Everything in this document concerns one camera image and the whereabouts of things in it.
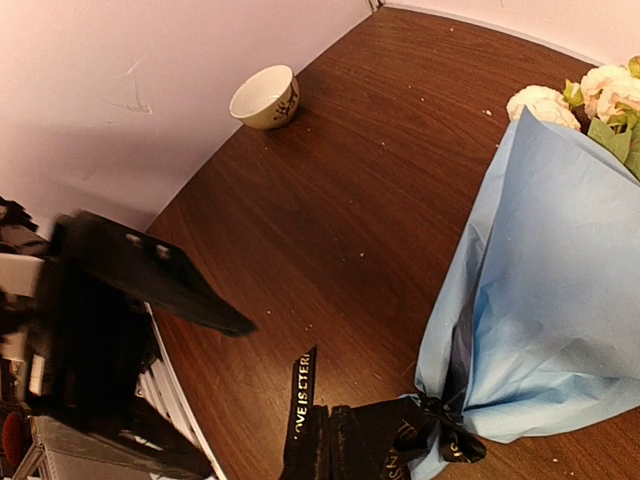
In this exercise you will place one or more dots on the aluminium front rail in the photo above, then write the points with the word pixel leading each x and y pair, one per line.
pixel 160 386

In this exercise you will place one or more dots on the blue wrapping paper sheet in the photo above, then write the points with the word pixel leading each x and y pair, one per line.
pixel 535 330

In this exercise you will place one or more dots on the white rose stem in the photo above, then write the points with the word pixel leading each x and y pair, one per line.
pixel 545 104

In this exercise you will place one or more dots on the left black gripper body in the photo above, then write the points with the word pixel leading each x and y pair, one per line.
pixel 95 335

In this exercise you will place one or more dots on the small white bowl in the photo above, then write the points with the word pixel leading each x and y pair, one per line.
pixel 268 99

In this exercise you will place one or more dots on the large pink peony stem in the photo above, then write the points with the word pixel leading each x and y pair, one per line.
pixel 606 102

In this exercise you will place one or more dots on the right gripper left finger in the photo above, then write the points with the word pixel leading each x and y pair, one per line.
pixel 307 447

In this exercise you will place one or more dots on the black ribbon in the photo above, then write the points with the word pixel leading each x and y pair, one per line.
pixel 431 427

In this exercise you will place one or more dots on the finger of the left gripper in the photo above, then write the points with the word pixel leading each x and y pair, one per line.
pixel 160 274

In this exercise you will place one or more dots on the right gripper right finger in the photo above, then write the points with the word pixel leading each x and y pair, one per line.
pixel 362 441

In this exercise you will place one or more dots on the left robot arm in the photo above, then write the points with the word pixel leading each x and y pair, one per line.
pixel 15 310

